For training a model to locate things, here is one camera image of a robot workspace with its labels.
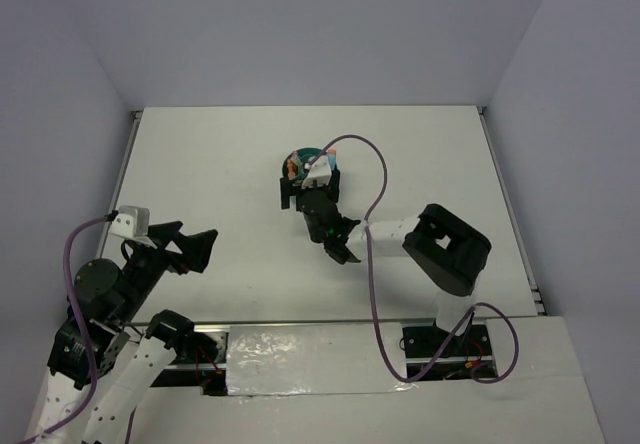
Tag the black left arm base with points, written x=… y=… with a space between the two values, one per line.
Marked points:
x=202 y=366

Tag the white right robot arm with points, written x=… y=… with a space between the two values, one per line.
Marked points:
x=449 y=251

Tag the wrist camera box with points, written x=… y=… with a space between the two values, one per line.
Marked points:
x=132 y=223
x=319 y=173

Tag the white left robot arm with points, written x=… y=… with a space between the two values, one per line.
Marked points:
x=82 y=404

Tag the teal round divided organizer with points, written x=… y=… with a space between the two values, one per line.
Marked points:
x=306 y=154

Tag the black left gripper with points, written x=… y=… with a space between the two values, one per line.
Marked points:
x=196 y=247

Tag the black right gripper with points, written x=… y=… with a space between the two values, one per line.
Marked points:
x=289 y=189

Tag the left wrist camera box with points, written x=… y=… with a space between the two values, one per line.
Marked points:
x=132 y=223

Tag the orange capsule correction tape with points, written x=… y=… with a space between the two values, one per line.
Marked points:
x=291 y=170

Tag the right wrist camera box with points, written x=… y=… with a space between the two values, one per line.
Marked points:
x=319 y=173

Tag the silver foil tape sheet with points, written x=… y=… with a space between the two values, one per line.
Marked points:
x=319 y=359

